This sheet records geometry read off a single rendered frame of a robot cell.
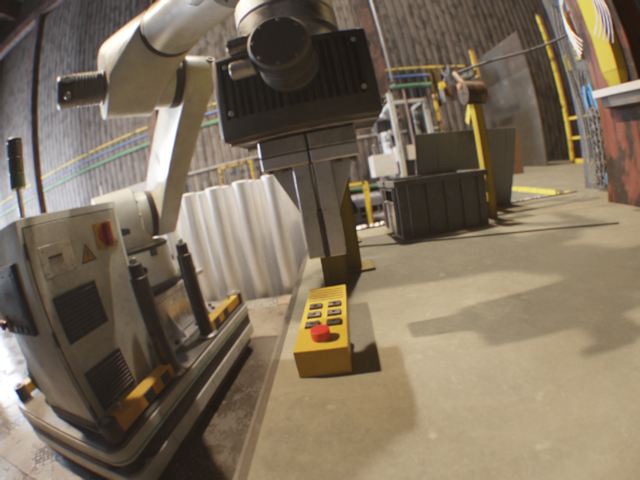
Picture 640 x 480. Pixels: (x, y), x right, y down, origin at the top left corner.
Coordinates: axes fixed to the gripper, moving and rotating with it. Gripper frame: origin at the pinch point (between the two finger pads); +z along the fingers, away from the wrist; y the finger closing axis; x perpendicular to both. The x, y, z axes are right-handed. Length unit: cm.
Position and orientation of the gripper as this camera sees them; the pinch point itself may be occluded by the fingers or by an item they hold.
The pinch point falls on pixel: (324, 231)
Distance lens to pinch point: 46.0
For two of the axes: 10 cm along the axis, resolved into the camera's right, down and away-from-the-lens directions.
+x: -0.7, 2.0, -9.8
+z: 1.8, 9.7, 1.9
